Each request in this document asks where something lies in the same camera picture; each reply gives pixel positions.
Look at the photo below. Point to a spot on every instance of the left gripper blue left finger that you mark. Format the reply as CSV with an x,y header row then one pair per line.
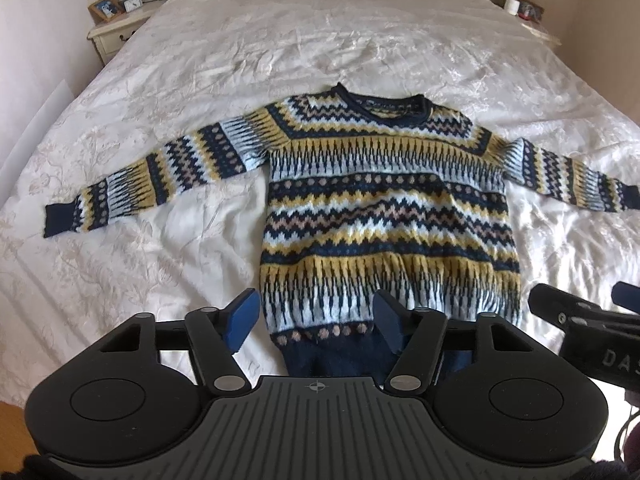
x,y
215,335

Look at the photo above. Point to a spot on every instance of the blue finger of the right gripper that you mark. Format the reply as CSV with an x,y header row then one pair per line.
x,y
626,296

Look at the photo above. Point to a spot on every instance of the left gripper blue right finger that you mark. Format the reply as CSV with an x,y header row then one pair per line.
x,y
414,336

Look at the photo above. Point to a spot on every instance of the navy yellow patterned knit sweater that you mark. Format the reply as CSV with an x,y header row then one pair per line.
x,y
364,194

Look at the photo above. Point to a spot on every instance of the cream right nightstand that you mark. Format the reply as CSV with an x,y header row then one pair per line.
x,y
537,30

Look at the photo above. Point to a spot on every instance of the cream nightstand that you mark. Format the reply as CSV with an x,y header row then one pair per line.
x,y
537,30
109,38

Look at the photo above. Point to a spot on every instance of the white embroidered bedspread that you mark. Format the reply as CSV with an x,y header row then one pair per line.
x,y
197,62

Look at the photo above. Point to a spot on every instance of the white candle jar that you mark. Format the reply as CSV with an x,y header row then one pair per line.
x,y
511,6

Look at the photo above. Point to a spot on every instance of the cream left nightstand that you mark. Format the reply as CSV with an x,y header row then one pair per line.
x,y
109,38

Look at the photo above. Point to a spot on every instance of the small white alarm clock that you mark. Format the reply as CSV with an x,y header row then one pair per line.
x,y
132,5

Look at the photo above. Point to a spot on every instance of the dark photo frame right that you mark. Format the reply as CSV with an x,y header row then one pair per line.
x,y
530,11

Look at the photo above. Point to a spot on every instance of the wooden photo frame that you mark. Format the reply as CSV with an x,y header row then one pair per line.
x,y
106,10

